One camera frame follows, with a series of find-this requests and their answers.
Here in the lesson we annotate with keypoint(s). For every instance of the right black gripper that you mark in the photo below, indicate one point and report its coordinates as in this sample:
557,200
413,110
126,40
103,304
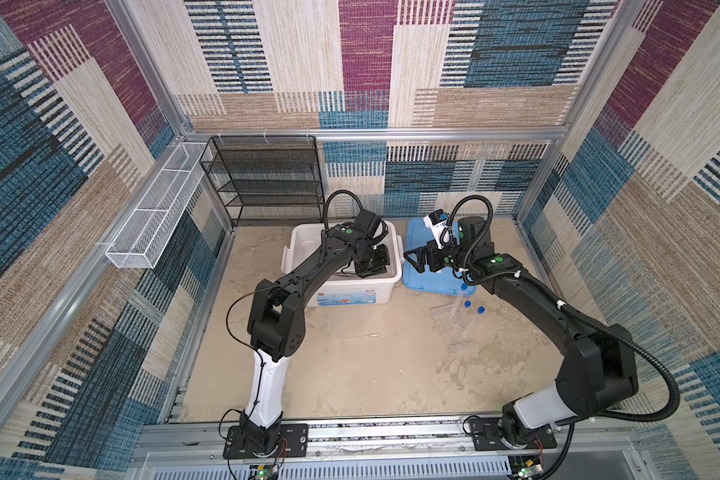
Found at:
431,251

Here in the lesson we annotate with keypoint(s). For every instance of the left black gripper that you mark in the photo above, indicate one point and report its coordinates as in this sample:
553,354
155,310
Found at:
381,265

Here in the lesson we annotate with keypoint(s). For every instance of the white plastic bin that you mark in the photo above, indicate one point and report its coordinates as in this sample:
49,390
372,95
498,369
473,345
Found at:
344,288

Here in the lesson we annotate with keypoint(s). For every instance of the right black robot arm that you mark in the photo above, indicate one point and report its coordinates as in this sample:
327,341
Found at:
599,367

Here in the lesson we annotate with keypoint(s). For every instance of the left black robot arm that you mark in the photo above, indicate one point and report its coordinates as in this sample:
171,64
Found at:
276,323

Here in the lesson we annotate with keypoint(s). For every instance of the blue plastic lid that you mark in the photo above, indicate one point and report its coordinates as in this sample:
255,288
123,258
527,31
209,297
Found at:
442,282

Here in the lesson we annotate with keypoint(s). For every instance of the clear test tube rack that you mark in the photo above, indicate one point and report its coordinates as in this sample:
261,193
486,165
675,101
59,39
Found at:
446,326

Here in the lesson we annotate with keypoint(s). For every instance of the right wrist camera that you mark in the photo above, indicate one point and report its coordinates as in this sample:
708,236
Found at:
438,222

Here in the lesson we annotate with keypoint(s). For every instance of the black wire shelf rack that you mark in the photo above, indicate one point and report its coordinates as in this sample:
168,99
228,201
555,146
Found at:
266,181

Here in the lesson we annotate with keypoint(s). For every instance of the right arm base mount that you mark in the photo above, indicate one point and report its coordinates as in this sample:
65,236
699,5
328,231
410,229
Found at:
499,434

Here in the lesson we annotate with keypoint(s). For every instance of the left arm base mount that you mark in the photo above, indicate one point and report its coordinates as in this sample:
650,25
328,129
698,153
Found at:
280,440

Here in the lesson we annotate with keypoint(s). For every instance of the white wire wall basket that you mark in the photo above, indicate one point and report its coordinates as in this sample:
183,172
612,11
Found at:
142,239

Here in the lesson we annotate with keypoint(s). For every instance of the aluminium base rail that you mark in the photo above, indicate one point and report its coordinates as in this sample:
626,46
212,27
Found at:
395,447

